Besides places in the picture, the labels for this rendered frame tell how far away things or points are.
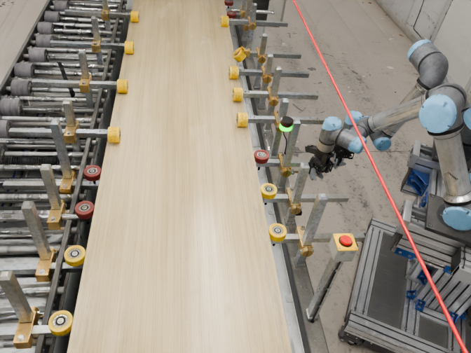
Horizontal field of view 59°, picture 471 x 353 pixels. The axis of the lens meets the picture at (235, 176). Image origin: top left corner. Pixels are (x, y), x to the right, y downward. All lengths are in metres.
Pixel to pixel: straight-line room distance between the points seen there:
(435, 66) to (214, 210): 1.13
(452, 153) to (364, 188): 1.95
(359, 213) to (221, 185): 1.59
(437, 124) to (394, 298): 1.38
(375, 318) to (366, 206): 1.10
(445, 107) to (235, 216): 0.94
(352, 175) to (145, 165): 2.03
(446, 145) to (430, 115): 0.13
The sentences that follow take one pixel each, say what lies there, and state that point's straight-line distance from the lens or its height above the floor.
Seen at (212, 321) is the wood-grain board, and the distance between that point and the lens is 1.59.
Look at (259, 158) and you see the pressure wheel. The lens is 2.16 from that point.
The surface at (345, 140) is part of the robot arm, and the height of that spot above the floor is 1.27.
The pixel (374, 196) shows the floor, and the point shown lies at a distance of 3.53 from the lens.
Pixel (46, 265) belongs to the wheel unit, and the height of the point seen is 0.84.
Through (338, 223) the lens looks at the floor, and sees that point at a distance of 3.21.
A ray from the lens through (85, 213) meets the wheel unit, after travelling 1.90.
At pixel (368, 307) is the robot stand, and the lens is 2.59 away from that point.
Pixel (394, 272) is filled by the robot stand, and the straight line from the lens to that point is 2.81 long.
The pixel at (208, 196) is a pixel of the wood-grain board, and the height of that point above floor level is 0.90.
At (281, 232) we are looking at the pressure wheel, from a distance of 1.84.
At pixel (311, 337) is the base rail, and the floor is 0.70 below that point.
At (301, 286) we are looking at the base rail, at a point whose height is 0.70.
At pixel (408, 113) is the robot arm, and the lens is 1.79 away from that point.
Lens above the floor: 2.32
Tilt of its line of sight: 44 degrees down
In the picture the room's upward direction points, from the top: 8 degrees clockwise
